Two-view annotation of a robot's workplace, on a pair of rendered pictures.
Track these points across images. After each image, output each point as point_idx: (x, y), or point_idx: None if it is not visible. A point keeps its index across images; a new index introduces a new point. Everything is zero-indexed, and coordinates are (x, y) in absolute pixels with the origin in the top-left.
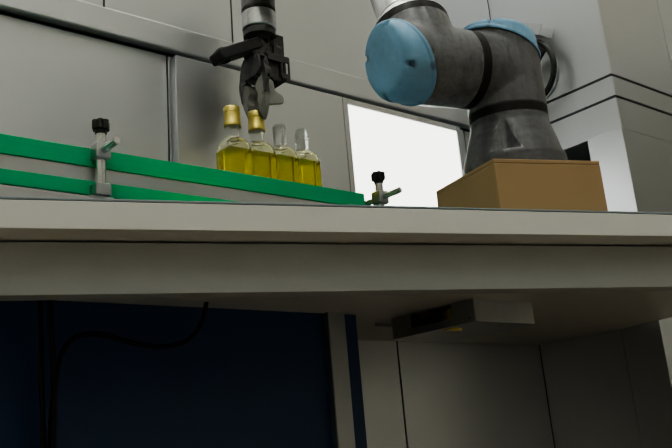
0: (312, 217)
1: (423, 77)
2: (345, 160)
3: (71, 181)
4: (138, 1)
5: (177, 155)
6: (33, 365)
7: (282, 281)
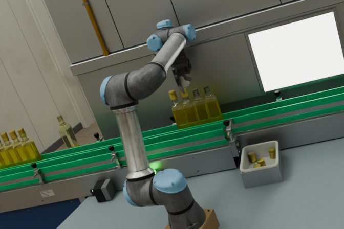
0: None
1: (137, 206)
2: (252, 65)
3: (111, 164)
4: (135, 36)
5: (169, 97)
6: None
7: None
